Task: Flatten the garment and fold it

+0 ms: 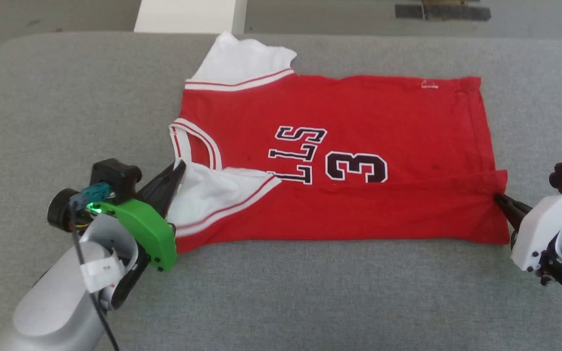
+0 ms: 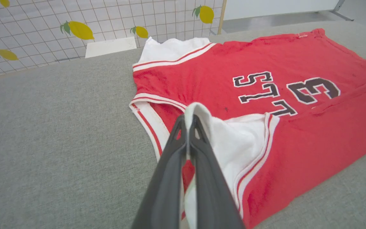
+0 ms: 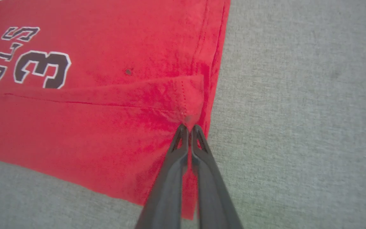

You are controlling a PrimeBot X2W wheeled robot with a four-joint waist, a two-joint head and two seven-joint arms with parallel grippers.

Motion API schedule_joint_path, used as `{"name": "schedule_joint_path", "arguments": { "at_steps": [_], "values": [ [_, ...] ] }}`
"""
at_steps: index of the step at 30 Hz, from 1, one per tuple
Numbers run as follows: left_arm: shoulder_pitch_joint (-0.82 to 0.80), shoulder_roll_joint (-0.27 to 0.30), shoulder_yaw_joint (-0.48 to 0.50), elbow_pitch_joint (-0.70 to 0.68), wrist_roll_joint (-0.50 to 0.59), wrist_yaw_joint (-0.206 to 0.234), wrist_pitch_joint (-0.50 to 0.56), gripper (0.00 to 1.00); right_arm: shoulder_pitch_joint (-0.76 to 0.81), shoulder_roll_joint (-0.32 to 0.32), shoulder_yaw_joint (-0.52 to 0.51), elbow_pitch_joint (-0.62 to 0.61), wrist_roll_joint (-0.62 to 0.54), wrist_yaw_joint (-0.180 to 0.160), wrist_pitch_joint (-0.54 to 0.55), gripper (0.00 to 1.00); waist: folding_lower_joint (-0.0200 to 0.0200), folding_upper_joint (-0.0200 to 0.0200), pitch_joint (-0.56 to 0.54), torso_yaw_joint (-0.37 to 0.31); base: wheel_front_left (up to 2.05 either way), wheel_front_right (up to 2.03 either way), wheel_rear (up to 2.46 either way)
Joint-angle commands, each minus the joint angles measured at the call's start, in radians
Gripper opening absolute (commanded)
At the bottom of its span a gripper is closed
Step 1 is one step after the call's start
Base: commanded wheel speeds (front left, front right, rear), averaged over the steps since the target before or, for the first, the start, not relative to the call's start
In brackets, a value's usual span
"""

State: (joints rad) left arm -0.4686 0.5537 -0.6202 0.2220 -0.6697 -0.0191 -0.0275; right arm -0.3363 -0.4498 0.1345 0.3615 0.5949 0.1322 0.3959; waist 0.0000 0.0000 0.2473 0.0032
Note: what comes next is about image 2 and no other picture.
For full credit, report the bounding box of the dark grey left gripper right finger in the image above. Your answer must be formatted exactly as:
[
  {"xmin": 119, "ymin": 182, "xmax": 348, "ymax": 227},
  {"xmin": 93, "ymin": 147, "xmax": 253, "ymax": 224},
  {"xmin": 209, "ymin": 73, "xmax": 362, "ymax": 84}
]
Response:
[{"xmin": 189, "ymin": 114, "xmax": 245, "ymax": 229}]

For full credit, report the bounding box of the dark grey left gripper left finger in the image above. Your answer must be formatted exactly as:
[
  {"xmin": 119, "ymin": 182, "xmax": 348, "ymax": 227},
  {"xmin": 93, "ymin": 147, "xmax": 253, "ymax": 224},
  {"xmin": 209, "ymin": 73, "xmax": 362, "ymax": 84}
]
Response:
[{"xmin": 132, "ymin": 114, "xmax": 188, "ymax": 229}]

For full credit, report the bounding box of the red jersey with white sleeves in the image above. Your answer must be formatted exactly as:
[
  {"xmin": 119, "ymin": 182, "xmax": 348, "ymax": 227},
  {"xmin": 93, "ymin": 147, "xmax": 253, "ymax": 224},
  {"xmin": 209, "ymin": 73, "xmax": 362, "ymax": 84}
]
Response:
[{"xmin": 129, "ymin": 28, "xmax": 366, "ymax": 229}]

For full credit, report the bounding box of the grey fabric sofa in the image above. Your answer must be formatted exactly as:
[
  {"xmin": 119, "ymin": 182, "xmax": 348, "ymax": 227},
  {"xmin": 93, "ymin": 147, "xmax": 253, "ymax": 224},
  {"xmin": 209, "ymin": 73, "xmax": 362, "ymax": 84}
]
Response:
[{"xmin": 0, "ymin": 21, "xmax": 366, "ymax": 229}]

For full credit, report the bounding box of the white box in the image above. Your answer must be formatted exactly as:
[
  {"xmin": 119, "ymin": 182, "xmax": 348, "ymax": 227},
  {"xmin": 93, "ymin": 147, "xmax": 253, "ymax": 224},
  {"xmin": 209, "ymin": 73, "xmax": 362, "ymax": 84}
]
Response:
[{"xmin": 85, "ymin": 37, "xmax": 138, "ymax": 59}]

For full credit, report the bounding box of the lemon print partition screen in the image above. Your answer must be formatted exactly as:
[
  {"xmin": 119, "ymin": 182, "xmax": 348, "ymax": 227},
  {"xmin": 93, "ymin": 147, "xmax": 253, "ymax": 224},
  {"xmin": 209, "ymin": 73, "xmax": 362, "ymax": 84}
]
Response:
[{"xmin": 0, "ymin": 0, "xmax": 227, "ymax": 79}]

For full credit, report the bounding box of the grey metal screen foot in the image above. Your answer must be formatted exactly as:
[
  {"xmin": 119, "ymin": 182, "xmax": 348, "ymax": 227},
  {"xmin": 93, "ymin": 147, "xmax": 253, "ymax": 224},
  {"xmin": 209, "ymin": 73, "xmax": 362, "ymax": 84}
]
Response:
[{"xmin": 329, "ymin": 0, "xmax": 355, "ymax": 21}]

